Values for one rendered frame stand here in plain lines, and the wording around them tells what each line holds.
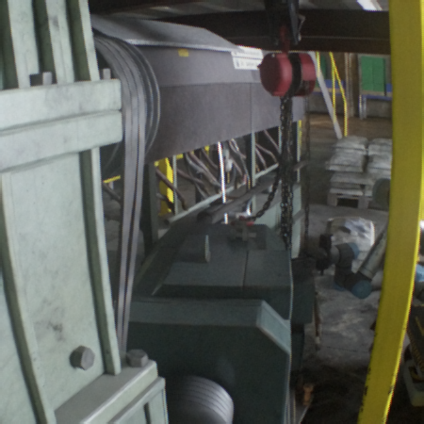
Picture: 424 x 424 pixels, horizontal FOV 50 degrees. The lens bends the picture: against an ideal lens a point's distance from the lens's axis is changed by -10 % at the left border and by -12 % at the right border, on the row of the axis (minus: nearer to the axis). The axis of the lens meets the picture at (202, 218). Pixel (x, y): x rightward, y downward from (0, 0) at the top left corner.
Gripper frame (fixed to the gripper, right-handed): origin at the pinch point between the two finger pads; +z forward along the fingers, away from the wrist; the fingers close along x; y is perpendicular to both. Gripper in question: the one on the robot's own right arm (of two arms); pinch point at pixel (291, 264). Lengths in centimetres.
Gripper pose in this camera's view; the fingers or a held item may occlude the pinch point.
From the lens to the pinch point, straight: 187.3
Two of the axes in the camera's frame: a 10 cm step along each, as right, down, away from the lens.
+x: -3.7, -2.5, 9.0
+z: -9.3, 1.2, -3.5
